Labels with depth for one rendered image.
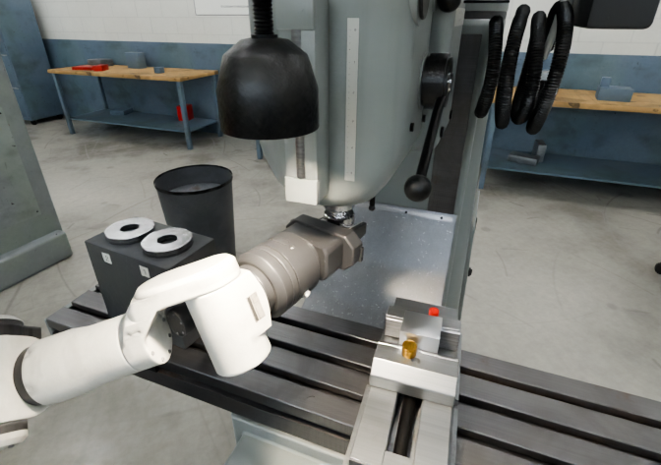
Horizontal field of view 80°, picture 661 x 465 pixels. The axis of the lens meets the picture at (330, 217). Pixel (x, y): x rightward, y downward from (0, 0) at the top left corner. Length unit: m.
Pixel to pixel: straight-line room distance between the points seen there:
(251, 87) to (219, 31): 5.50
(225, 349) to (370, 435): 0.25
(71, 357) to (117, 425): 1.58
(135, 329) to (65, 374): 0.09
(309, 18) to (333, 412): 0.57
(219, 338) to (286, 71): 0.28
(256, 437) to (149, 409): 1.28
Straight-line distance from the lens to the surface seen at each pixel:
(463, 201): 0.97
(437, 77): 0.53
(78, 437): 2.11
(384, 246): 0.98
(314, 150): 0.43
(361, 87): 0.44
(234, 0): 5.62
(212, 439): 1.90
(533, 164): 4.32
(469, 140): 0.90
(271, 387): 0.75
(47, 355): 0.52
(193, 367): 0.81
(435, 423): 0.63
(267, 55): 0.27
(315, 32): 0.41
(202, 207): 2.47
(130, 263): 0.81
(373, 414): 0.63
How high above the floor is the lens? 1.53
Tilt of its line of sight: 27 degrees down
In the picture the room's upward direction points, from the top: straight up
